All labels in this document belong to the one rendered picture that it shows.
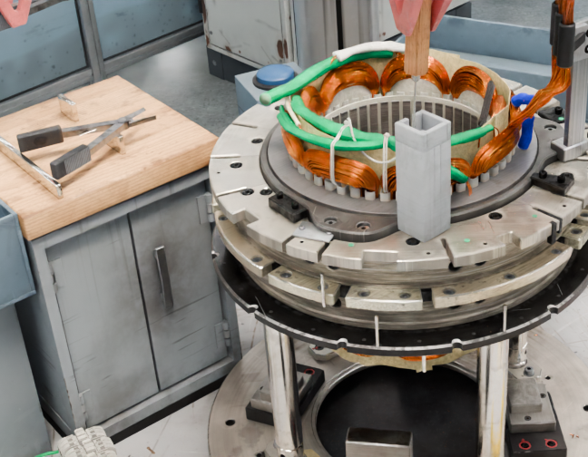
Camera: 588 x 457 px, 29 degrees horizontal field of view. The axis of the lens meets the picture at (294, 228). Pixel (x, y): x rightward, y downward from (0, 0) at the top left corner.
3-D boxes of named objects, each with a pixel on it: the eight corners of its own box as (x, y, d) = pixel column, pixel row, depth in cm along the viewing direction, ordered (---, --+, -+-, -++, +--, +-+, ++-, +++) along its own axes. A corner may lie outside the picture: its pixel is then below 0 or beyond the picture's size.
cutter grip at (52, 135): (20, 153, 102) (16, 138, 101) (19, 150, 102) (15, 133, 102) (64, 142, 103) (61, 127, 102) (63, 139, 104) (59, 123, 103)
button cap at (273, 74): (299, 81, 120) (299, 72, 120) (264, 90, 119) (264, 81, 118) (286, 67, 123) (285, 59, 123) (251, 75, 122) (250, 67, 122)
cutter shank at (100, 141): (91, 156, 99) (90, 150, 99) (83, 154, 100) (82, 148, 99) (130, 125, 104) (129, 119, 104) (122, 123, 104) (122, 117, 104)
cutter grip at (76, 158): (58, 180, 97) (54, 164, 96) (52, 179, 98) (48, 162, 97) (92, 160, 100) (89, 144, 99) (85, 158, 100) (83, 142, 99)
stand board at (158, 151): (28, 242, 96) (23, 218, 95) (-59, 161, 110) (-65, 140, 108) (222, 160, 106) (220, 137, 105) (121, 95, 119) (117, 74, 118)
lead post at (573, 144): (589, 153, 92) (600, 17, 85) (563, 162, 91) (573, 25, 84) (574, 144, 93) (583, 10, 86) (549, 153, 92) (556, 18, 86)
